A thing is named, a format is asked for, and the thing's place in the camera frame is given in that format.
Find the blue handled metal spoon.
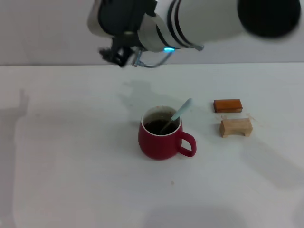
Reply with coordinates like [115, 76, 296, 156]
[159, 98, 193, 135]

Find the black cable with metal connector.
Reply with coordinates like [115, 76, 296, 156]
[131, 44, 205, 68]

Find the light wooden spoon rest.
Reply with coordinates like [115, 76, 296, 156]
[219, 118, 253, 138]

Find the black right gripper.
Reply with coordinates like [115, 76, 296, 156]
[99, 31, 143, 68]

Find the red ceramic cup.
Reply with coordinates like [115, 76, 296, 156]
[138, 105, 197, 161]

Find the dark orange wooden block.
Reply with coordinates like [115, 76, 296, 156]
[213, 99, 243, 114]

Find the dark brown coffee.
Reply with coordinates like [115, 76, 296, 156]
[143, 119, 179, 136]

